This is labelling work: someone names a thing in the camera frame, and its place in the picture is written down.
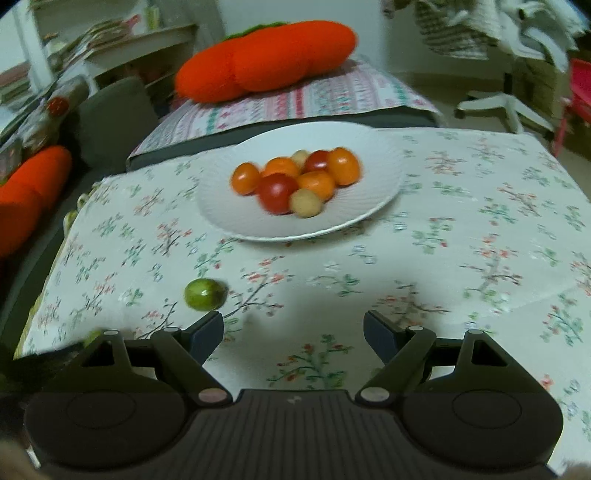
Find pile of papers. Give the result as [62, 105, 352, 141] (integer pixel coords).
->
[69, 15, 145, 52]

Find pink plastic chair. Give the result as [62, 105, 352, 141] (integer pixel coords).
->
[551, 58, 591, 158]

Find yellow patterned mat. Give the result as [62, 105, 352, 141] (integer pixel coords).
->
[18, 191, 100, 352]

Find striped patterned cushion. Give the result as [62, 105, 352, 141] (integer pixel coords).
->
[127, 62, 440, 160]

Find green tomato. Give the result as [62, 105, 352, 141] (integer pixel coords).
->
[185, 278, 228, 311]

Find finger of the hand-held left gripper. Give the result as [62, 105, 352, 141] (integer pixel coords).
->
[0, 345, 93, 416]

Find white ribbed plate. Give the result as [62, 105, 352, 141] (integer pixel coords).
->
[196, 121, 407, 241]

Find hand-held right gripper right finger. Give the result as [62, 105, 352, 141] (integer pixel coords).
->
[354, 310, 512, 406]

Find white hanging garments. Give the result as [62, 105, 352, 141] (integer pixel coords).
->
[485, 0, 588, 71]

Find cardboard boxes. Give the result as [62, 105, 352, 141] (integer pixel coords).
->
[512, 60, 560, 108]

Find white shelf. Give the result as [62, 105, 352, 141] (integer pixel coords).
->
[87, 23, 199, 85]

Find white chair base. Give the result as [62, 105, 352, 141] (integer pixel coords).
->
[455, 73, 556, 136]

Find orange tomato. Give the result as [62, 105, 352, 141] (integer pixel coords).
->
[231, 162, 262, 195]
[327, 147, 361, 186]
[297, 171, 336, 201]

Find checked hanging cloth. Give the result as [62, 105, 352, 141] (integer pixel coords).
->
[413, 0, 505, 61]

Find orange persimmon plush cushion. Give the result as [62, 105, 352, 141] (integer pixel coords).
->
[174, 20, 359, 103]

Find stack of books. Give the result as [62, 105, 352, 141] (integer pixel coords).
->
[0, 62, 34, 105]

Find floral tablecloth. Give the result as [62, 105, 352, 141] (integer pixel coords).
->
[14, 127, 591, 477]

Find small red tomato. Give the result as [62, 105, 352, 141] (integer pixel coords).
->
[304, 150, 331, 174]

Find large red tomato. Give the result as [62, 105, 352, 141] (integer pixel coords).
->
[257, 173, 299, 215]

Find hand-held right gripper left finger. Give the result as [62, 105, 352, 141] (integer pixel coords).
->
[82, 310, 233, 407]

